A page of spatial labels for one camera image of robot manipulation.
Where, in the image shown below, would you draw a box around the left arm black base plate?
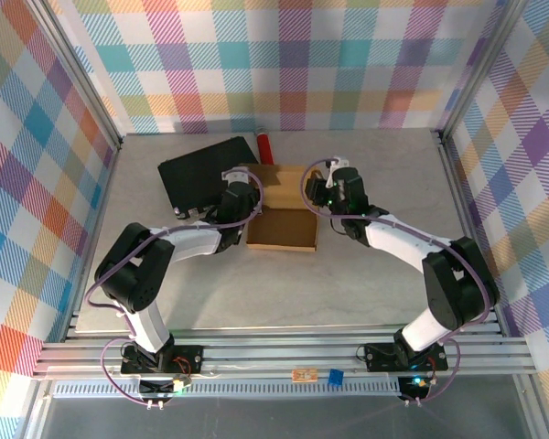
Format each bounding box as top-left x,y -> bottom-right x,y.
120,345 -> 205,377

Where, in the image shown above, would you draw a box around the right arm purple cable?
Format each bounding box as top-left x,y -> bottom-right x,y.
299,157 -> 490,407

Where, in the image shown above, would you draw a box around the slotted grey cable duct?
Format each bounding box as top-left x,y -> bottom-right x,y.
52,381 -> 406,398

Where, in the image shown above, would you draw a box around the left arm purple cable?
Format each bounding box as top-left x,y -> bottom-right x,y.
84,171 -> 265,407

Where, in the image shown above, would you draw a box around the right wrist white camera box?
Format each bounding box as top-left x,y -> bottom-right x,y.
327,156 -> 350,188

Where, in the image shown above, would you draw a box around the brown cardboard box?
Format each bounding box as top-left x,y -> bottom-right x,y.
237,163 -> 324,253

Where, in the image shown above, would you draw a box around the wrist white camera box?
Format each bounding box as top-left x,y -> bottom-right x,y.
221,167 -> 251,185
327,156 -> 350,188

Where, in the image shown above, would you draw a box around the red microphone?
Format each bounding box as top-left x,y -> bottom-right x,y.
254,130 -> 275,166

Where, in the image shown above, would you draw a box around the small controller board with wires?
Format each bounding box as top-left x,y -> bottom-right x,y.
397,372 -> 440,408
136,374 -> 194,411

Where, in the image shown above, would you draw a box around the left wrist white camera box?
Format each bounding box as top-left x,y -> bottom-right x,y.
221,167 -> 251,185

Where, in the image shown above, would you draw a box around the aluminium frame rails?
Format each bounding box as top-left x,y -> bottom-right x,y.
31,322 -> 539,380

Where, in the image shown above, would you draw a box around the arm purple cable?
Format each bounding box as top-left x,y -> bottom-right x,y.
299,157 -> 490,407
84,171 -> 265,407

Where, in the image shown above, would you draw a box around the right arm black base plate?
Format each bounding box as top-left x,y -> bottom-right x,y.
363,341 -> 449,372

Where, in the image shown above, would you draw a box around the aluminium side rail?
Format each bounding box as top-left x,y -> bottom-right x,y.
62,136 -> 124,342
432,130 -> 509,337

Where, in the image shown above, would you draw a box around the aluminium corner post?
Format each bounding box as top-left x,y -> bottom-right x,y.
27,0 -> 124,152
432,0 -> 530,143

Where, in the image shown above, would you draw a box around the black carrying case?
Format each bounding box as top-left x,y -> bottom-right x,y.
157,135 -> 261,219

